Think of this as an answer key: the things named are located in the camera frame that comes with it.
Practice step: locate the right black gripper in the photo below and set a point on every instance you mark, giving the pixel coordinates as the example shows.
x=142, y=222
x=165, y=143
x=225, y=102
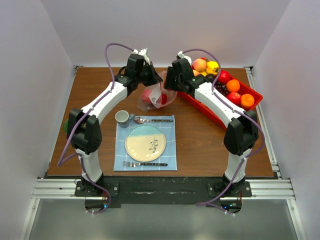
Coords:
x=168, y=83

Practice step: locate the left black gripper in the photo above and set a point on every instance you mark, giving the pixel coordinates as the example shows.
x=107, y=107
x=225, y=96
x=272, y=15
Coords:
x=155, y=77

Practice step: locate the clear zip top bag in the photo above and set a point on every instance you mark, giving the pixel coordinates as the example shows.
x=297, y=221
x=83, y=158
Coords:
x=155, y=96

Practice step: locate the red apple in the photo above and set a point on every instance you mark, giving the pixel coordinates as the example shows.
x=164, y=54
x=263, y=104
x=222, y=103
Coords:
x=164, y=99
x=145, y=96
x=224, y=77

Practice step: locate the red apple back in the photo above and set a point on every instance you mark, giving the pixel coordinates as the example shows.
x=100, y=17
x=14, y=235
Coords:
x=224, y=77

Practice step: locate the orange fruit back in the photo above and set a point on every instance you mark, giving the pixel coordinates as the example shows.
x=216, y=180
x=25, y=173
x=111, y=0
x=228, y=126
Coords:
x=233, y=85

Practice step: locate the orange fruit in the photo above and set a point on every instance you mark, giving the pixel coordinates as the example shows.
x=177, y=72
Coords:
x=233, y=85
x=247, y=101

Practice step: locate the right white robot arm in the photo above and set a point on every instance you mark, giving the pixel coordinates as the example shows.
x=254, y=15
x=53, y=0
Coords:
x=241, y=126

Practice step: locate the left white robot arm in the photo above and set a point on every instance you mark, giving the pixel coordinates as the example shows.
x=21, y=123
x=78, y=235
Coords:
x=84, y=125

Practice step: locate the yellow bell pepper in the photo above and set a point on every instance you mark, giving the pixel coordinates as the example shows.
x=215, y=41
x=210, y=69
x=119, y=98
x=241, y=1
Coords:
x=212, y=68

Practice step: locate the upper purple grape bunch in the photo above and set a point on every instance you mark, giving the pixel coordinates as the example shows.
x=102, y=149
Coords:
x=221, y=88

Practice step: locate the metal spoon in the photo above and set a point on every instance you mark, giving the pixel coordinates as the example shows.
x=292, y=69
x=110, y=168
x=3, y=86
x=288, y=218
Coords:
x=140, y=120

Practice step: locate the small grey cup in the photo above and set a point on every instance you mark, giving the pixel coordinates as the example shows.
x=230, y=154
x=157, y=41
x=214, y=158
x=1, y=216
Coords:
x=123, y=118

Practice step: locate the red plastic fruit tray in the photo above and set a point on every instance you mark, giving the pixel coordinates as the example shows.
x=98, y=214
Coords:
x=244, y=89

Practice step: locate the cream and teal plate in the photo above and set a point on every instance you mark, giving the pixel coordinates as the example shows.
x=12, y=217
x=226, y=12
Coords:
x=145, y=143

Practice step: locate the orange fruit right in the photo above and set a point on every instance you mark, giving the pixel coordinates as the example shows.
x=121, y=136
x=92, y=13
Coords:
x=247, y=101

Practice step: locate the blue checked placemat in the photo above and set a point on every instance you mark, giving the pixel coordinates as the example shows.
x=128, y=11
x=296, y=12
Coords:
x=169, y=156

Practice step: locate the metal fork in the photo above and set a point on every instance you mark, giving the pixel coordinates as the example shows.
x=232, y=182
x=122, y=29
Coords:
x=143, y=164

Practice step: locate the green floral mug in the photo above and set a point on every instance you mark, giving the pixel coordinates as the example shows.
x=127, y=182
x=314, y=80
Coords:
x=65, y=126

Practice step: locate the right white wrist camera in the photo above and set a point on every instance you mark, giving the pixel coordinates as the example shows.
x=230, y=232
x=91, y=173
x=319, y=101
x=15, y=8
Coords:
x=181, y=55

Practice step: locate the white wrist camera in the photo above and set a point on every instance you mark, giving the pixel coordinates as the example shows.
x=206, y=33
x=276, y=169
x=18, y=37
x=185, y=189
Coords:
x=143, y=52
x=181, y=55

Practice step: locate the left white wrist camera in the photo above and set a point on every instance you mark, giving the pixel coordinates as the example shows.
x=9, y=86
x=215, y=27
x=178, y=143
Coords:
x=143, y=52

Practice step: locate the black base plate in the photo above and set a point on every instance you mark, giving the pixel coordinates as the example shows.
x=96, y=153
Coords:
x=151, y=190

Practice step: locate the aluminium frame rail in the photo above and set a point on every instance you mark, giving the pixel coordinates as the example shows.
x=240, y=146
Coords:
x=270, y=214

